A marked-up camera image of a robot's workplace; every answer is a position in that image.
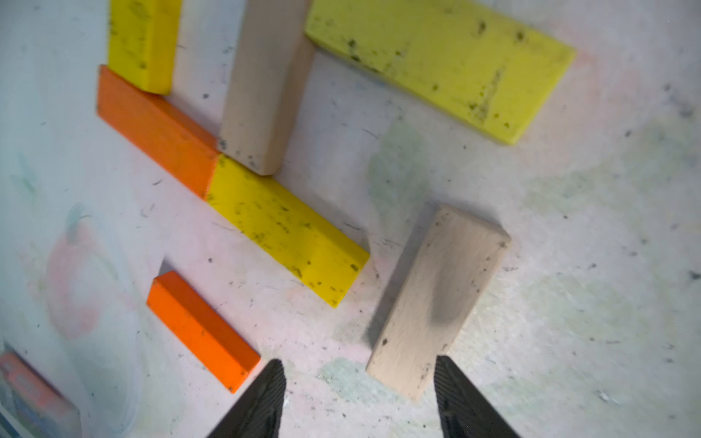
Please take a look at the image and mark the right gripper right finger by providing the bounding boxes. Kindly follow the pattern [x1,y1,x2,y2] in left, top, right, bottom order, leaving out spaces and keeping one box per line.
[434,355,520,438]

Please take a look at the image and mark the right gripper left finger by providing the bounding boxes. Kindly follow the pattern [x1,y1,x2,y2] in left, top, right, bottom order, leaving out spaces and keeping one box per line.
[208,359,287,438]

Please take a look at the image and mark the natural wood block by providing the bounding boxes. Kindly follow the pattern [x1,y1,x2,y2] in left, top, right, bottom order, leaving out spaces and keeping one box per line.
[218,0,315,176]
[366,204,511,401]

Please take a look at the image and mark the yellow block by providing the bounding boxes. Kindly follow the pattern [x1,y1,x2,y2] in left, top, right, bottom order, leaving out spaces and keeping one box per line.
[108,0,182,95]
[206,155,370,308]
[305,0,576,145]

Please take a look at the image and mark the orange block centre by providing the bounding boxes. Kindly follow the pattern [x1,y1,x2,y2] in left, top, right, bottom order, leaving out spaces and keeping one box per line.
[147,271,261,393]

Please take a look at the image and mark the orange block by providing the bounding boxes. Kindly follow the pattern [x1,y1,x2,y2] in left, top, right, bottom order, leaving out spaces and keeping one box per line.
[97,65,219,200]
[147,271,261,393]

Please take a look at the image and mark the highlighter marker pack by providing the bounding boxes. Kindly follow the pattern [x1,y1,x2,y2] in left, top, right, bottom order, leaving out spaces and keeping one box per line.
[1,350,82,437]

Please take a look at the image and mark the orange block top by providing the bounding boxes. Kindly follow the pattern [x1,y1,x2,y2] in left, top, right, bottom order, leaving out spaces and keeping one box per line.
[97,65,219,200]

